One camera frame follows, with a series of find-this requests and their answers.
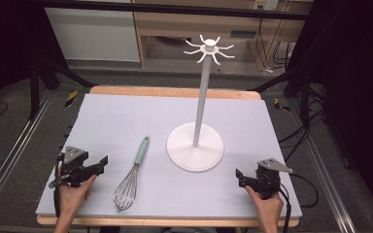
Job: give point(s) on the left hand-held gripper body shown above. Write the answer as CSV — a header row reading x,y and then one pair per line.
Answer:
x,y
73,161

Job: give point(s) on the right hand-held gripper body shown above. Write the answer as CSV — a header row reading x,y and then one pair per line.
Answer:
x,y
268,179

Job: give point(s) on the person's right hand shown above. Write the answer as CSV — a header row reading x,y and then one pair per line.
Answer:
x,y
270,210

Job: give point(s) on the person's left hand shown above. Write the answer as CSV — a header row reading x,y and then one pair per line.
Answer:
x,y
69,199

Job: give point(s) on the white hook stand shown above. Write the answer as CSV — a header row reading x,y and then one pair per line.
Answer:
x,y
198,129

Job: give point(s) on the yellow black striped marker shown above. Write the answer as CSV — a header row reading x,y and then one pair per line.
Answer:
x,y
281,105
71,98

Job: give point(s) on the pale lilac table mat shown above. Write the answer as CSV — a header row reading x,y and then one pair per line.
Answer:
x,y
162,123

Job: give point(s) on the black metal stand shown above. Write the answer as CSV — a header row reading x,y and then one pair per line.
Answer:
x,y
299,84
42,77

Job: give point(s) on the black curtain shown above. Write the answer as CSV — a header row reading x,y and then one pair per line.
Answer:
x,y
359,97
6,42

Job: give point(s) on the white cabinet panel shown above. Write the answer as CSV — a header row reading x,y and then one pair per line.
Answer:
x,y
94,32

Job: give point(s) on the white power strip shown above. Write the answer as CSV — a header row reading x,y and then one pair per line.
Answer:
x,y
265,4

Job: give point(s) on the metal floor rail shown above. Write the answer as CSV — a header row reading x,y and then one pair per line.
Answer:
x,y
327,181
16,145

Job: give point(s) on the black frame crossbar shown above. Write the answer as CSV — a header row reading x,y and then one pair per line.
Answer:
x,y
175,9

